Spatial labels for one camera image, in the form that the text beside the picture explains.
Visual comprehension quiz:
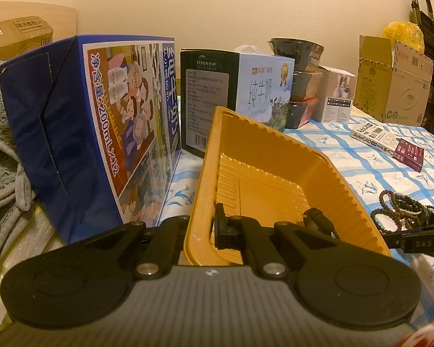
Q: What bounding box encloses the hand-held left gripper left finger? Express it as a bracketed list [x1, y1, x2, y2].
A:
[81, 215, 191, 280]

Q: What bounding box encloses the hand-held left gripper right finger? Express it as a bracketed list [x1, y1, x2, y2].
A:
[213, 202, 351, 279]

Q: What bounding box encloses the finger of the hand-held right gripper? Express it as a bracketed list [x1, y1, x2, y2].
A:
[381, 231, 406, 252]

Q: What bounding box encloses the white pearl bracelet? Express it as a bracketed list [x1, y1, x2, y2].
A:
[398, 205, 434, 222]

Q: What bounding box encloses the dark brown bead necklace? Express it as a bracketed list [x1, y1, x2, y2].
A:
[371, 190, 434, 232]

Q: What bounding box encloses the yellow plastic tray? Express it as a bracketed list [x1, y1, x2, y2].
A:
[184, 106, 393, 266]

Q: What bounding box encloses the blue checked tablecloth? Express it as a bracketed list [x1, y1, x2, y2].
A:
[0, 106, 434, 333]

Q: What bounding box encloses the black hair clip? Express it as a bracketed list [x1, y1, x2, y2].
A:
[303, 208, 336, 241]

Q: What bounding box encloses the red patterned clothing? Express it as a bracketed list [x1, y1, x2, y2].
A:
[412, 320, 434, 347]

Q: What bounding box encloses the white and maroon book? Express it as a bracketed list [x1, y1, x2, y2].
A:
[350, 123, 424, 172]

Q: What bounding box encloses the blue cartoon milk carton box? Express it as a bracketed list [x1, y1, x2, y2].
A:
[0, 34, 183, 244]

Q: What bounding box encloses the green and white milk box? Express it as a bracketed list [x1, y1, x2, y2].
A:
[180, 45, 296, 160]

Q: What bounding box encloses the large open cardboard box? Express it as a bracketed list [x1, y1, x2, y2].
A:
[354, 35, 434, 127]

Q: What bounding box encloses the small white product box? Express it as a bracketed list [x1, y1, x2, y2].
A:
[316, 65, 357, 123]

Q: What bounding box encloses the black orange snack bag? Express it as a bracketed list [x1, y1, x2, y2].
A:
[291, 70, 324, 102]

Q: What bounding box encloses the grey towel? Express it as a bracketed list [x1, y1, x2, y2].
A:
[0, 60, 37, 257]

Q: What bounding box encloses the black folding cart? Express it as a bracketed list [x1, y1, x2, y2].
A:
[409, 0, 434, 138]

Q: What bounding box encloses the yellow plastic bag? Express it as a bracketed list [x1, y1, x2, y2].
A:
[383, 22, 425, 56]

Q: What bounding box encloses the taped brown cardboard box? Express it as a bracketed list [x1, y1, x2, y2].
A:
[0, 16, 54, 64]

